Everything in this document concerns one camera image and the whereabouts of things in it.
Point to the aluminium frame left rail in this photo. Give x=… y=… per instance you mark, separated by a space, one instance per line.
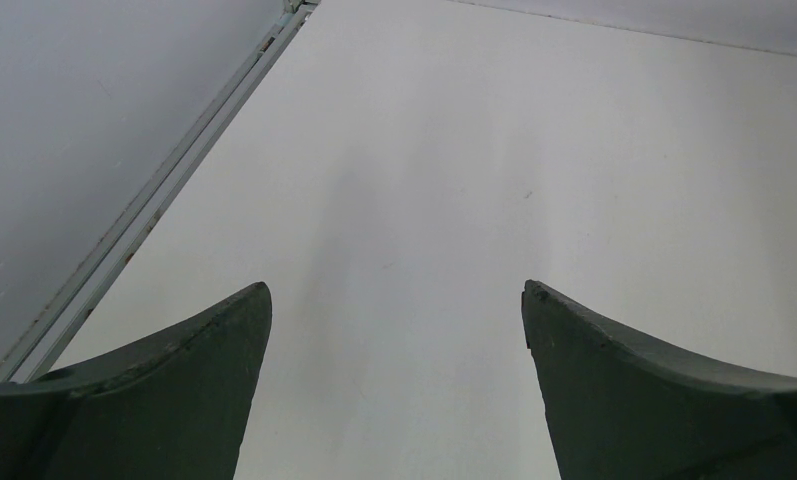
x=106 y=110

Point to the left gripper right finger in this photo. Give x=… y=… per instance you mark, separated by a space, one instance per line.
x=622 y=404

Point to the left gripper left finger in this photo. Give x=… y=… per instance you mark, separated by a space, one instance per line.
x=172 y=405

